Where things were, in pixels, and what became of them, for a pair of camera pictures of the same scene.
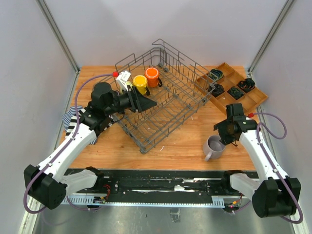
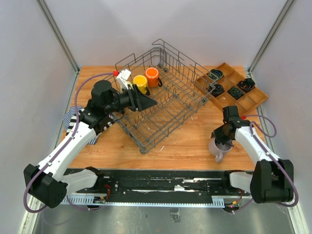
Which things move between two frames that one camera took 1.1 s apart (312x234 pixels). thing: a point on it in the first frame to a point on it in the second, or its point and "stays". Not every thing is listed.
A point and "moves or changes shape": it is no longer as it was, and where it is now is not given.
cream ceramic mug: x=127 y=83 stays
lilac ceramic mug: x=213 y=147 moves or changes shape
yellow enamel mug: x=141 y=82 stays
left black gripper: x=138 y=103 stays
